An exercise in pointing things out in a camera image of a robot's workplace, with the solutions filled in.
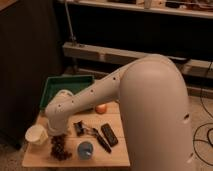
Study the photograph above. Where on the bunch of red grapes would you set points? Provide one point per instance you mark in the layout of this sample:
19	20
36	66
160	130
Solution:
58	150

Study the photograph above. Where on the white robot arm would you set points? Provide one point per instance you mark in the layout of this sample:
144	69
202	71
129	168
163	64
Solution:
153	103

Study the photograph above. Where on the blue plastic cup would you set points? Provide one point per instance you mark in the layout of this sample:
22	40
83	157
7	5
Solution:
85	150

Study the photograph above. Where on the white paper cup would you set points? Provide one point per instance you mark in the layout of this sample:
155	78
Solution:
36	134

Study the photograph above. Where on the orange fruit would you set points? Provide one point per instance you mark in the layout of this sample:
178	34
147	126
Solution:
101	109

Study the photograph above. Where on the black rectangular remote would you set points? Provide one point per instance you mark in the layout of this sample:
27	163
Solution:
109	134

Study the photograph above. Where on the black binder clip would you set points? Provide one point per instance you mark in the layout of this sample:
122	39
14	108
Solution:
79	128

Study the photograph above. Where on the green plastic tray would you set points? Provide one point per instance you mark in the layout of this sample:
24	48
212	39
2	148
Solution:
74	83

